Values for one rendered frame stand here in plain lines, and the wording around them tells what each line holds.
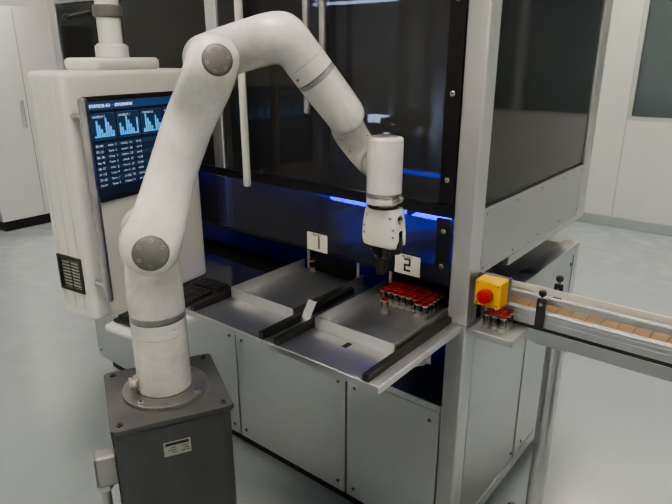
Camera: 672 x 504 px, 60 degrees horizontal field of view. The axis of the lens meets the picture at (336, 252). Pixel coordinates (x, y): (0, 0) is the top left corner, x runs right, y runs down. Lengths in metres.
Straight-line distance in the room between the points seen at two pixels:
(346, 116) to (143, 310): 0.59
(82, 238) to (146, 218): 0.71
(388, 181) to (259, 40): 0.41
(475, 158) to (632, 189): 4.73
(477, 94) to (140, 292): 0.91
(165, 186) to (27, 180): 5.14
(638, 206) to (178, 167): 5.38
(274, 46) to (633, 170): 5.19
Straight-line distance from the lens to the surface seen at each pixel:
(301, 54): 1.24
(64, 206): 1.91
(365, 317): 1.67
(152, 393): 1.38
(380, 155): 1.32
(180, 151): 1.20
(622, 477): 2.73
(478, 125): 1.50
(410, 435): 1.93
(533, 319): 1.68
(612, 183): 6.22
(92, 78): 1.86
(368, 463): 2.11
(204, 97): 1.16
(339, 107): 1.26
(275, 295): 1.82
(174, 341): 1.32
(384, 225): 1.37
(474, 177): 1.52
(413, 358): 1.47
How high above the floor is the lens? 1.59
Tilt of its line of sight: 19 degrees down
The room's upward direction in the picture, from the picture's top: straight up
